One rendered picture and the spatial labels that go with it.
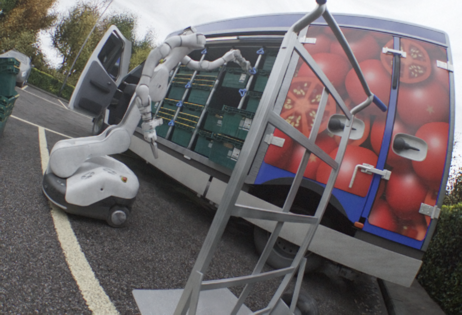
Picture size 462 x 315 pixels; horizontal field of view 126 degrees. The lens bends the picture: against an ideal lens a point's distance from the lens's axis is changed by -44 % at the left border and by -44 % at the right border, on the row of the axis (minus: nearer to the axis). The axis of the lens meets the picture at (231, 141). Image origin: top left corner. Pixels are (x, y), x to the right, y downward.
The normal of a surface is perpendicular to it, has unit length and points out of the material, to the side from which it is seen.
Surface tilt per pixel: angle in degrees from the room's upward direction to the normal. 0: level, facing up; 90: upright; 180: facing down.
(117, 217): 90
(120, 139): 90
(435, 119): 90
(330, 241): 90
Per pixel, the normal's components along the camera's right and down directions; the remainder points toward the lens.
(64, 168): 0.68, 0.21
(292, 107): -0.51, -0.28
